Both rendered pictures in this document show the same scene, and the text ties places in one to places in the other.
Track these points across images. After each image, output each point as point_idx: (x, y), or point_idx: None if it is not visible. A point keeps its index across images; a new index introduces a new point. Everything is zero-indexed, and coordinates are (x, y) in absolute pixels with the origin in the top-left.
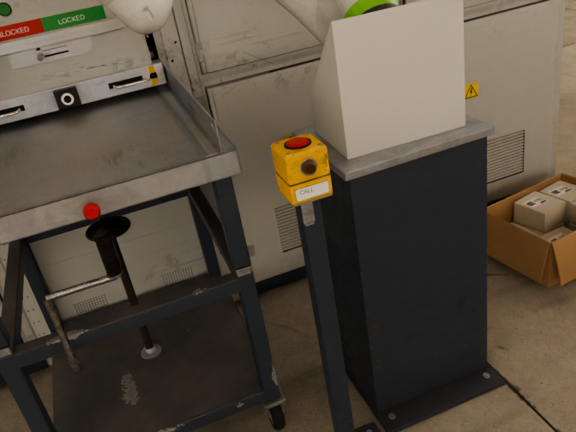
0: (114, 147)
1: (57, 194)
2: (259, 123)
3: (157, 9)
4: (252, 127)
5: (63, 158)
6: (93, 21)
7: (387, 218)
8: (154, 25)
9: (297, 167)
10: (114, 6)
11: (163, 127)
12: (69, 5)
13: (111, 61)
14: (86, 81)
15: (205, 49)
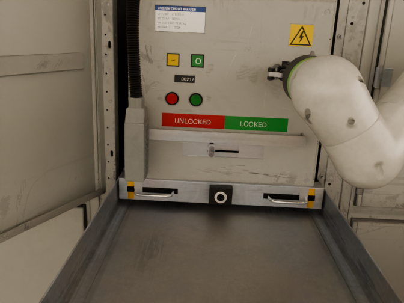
0: (264, 297)
1: None
2: (394, 269)
3: (392, 168)
4: (385, 270)
5: (202, 286)
6: (273, 131)
7: None
8: (378, 184)
9: None
10: (338, 149)
11: (324, 284)
12: (257, 111)
13: (274, 172)
14: (243, 185)
15: None
